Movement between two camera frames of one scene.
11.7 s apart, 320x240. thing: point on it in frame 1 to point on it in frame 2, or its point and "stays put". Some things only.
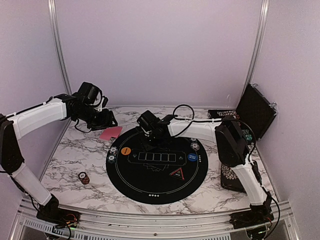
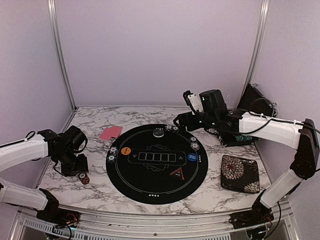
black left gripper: [105, 121] to [82, 167]
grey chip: [113, 150] stays put
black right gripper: [149, 148] to [182, 118]
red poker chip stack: [84, 178] stays put
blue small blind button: [192, 157] stays put
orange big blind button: [125, 151] stays put
